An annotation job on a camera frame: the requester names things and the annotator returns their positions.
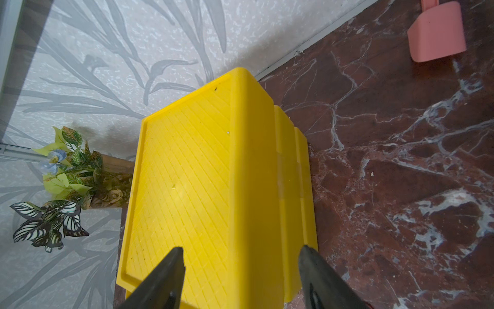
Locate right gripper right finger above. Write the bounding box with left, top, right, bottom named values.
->
left=298, top=245, right=369, bottom=309

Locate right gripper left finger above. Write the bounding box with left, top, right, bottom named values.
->
left=118, top=247, right=186, bottom=309

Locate yellow drawer cabinet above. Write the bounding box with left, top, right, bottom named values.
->
left=117, top=68, right=317, bottom=308

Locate artificial potted plant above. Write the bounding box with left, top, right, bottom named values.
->
left=10, top=127, right=135, bottom=253

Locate pink plastic scoop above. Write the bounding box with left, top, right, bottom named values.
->
left=407, top=0, right=467, bottom=63

